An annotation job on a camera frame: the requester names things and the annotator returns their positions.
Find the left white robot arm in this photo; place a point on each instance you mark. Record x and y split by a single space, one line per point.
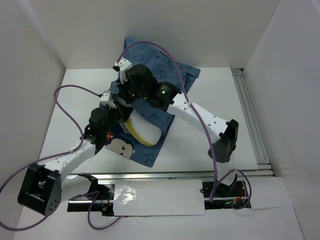
45 186

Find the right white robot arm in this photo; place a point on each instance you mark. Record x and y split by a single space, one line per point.
222 135

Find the white cover sheet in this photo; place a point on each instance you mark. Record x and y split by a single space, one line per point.
143 198

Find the aluminium side rail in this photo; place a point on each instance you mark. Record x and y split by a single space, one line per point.
259 148

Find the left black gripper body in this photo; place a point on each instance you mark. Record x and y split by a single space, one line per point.
113 115

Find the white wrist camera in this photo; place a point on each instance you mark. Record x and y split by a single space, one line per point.
108 99
121 67

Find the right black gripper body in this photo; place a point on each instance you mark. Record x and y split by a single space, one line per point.
128 93

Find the white pillow yellow trim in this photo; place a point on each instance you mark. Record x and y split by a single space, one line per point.
141 129

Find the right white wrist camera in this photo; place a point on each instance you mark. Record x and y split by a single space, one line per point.
121 67

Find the blue cartoon print pillowcase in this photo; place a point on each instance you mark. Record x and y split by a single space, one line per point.
164 70

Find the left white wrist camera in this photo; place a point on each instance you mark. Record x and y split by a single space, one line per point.
108 99

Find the aluminium front rail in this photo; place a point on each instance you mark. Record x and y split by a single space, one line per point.
155 175

